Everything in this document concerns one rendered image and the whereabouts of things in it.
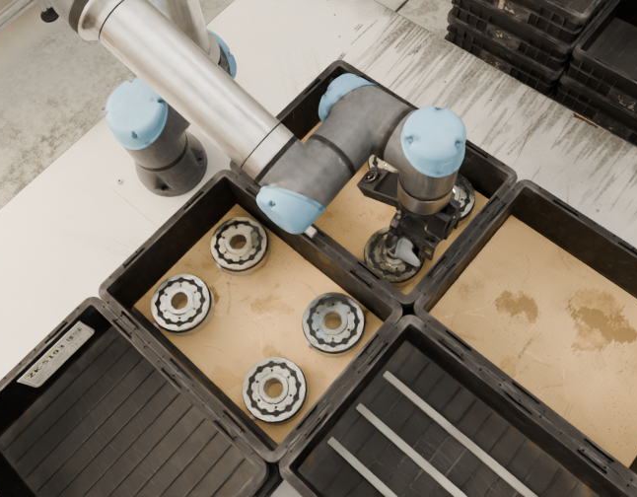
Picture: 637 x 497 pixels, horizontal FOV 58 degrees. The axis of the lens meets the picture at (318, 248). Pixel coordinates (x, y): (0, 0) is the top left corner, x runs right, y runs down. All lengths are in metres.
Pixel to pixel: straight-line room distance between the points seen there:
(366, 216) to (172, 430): 0.49
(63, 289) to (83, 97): 1.34
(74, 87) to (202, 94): 1.88
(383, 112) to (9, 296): 0.90
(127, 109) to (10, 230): 0.44
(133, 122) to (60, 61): 1.61
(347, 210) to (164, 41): 0.48
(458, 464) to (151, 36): 0.73
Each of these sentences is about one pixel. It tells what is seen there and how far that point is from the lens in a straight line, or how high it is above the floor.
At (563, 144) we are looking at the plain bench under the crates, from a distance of 1.34.
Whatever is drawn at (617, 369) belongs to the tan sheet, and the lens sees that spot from 1.03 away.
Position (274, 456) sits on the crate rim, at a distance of 0.85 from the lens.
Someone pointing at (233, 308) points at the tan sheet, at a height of 0.83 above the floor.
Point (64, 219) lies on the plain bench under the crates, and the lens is 1.35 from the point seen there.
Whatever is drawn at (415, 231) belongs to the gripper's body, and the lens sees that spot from 0.86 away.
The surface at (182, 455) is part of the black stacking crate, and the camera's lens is 0.98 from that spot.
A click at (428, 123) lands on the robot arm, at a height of 1.20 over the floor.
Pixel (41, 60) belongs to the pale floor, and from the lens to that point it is 2.72.
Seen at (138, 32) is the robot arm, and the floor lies 1.28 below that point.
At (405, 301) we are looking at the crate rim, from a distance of 0.88.
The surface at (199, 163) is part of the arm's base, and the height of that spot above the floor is 0.76.
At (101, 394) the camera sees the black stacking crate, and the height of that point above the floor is 0.83.
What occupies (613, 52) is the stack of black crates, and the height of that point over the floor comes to 0.38.
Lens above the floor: 1.77
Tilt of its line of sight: 67 degrees down
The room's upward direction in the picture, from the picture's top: 11 degrees counter-clockwise
